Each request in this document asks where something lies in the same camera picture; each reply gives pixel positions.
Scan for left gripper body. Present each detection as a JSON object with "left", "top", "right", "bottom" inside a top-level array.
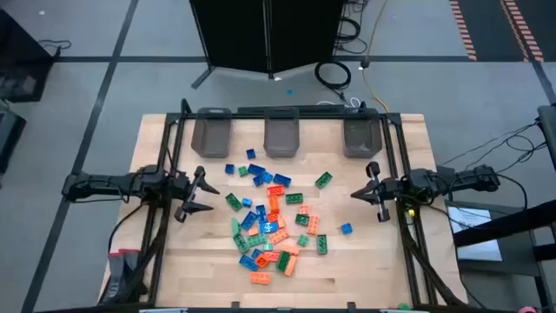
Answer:
[{"left": 167, "top": 164, "right": 208, "bottom": 223}]

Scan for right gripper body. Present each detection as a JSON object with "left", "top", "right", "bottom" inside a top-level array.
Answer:
[{"left": 365, "top": 161, "right": 407, "bottom": 223}]

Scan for grey translucent plastic bin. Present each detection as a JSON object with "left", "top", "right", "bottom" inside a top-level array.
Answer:
[
  {"left": 190, "top": 107, "right": 233, "bottom": 159},
  {"left": 342, "top": 107, "right": 384, "bottom": 159},
  {"left": 262, "top": 107, "right": 301, "bottom": 159}
]

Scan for grey clamp with red end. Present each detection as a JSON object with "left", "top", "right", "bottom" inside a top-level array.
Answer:
[
  {"left": 119, "top": 248, "right": 149, "bottom": 301},
  {"left": 103, "top": 250, "right": 127, "bottom": 303}
]

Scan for black flat bar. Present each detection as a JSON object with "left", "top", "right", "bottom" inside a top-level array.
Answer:
[{"left": 237, "top": 104, "right": 347, "bottom": 116}]

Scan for white paper sheet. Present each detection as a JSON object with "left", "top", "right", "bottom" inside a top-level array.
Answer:
[{"left": 447, "top": 205, "right": 504, "bottom": 263}]

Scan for black beam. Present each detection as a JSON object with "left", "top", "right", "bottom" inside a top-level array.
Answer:
[{"left": 453, "top": 198, "right": 556, "bottom": 249}]

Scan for dark grey side desk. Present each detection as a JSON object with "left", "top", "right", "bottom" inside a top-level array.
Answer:
[{"left": 442, "top": 197, "right": 556, "bottom": 313}]

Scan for black monitor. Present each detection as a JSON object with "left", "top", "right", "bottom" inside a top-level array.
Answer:
[{"left": 537, "top": 103, "right": 556, "bottom": 171}]

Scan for orange striped floor tape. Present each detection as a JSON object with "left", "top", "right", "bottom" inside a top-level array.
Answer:
[{"left": 449, "top": 0, "right": 478, "bottom": 62}]

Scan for black cabinet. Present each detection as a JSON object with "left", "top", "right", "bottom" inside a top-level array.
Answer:
[
  {"left": 0, "top": 108, "right": 28, "bottom": 175},
  {"left": 0, "top": 8, "right": 56, "bottom": 103}
]

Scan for black aluminium table frame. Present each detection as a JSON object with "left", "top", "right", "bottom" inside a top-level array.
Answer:
[{"left": 97, "top": 98, "right": 469, "bottom": 313}]

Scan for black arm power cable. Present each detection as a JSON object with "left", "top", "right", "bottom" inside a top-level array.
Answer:
[{"left": 107, "top": 202, "right": 147, "bottom": 254}]

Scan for white cable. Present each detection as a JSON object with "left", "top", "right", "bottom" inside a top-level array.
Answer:
[{"left": 316, "top": 97, "right": 362, "bottom": 110}]

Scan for coiled black cable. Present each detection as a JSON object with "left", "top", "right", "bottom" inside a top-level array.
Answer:
[{"left": 314, "top": 60, "right": 353, "bottom": 103}]

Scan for black loose cables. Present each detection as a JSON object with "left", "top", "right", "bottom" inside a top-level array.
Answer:
[{"left": 438, "top": 121, "right": 549, "bottom": 175}]

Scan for black cable bundle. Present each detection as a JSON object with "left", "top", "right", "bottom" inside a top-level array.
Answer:
[{"left": 336, "top": 0, "right": 370, "bottom": 56}]

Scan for yellow hanging cable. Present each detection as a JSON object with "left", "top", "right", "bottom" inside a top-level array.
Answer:
[{"left": 361, "top": 0, "right": 390, "bottom": 114}]

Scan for thin black floor cable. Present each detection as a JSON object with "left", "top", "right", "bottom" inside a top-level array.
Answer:
[{"left": 36, "top": 38, "right": 73, "bottom": 58}]

